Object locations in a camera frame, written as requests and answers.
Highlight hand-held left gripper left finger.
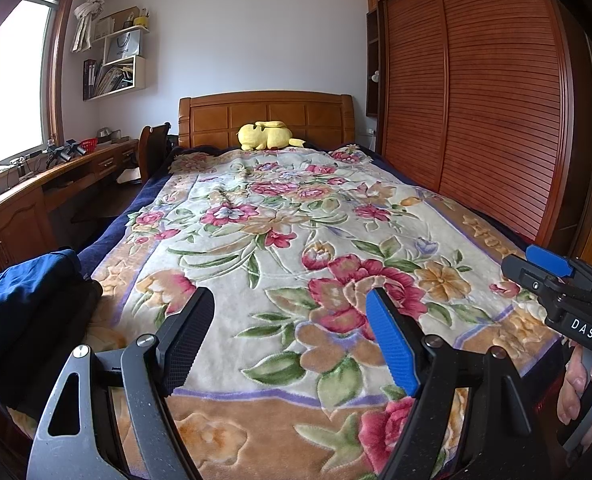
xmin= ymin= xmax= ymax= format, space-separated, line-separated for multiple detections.
xmin=27 ymin=287 xmax=215 ymax=480

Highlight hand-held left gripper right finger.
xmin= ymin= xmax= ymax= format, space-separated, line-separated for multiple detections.
xmin=366 ymin=287 xmax=534 ymax=480

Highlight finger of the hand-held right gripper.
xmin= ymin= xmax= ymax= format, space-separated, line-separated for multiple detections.
xmin=502 ymin=255 xmax=577 ymax=306
xmin=525 ymin=245 xmax=575 ymax=278

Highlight navy blue blazer jacket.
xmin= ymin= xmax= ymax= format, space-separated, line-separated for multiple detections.
xmin=0 ymin=249 xmax=94 ymax=376

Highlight person's right hand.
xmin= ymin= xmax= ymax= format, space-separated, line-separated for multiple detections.
xmin=557 ymin=345 xmax=592 ymax=423

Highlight black garment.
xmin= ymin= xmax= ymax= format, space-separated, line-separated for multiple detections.
xmin=0 ymin=280 xmax=104 ymax=411

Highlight floral bed blanket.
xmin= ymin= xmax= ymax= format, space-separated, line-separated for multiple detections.
xmin=6 ymin=146 xmax=567 ymax=480

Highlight wooden slatted wardrobe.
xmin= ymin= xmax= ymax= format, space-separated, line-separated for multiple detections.
xmin=365 ymin=0 xmax=589 ymax=256

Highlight wooden chair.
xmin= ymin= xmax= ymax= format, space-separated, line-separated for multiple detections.
xmin=138 ymin=122 xmax=174 ymax=183

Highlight long wooden desk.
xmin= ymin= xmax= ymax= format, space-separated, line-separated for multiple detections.
xmin=0 ymin=139 xmax=141 ymax=286

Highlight yellow plush toy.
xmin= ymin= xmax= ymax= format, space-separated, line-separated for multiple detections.
xmin=237 ymin=121 xmax=307 ymax=152

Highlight black devices on desk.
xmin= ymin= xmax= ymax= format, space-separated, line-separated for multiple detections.
xmin=46 ymin=140 xmax=89 ymax=163

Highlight wooden bed headboard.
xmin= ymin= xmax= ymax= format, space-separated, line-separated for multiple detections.
xmin=178 ymin=91 xmax=357 ymax=150

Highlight row of books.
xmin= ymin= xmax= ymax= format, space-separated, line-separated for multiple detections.
xmin=83 ymin=59 xmax=134 ymax=98

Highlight white paper bag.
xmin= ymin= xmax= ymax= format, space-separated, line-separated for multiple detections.
xmin=106 ymin=30 xmax=141 ymax=61

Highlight window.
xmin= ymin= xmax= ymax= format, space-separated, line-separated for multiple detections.
xmin=0 ymin=0 xmax=79 ymax=171

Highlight tied white curtain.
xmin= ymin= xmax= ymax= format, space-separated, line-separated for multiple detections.
xmin=72 ymin=0 xmax=119 ymax=52

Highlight white wall shelf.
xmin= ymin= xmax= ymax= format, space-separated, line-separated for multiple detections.
xmin=82 ymin=7 xmax=151 ymax=102

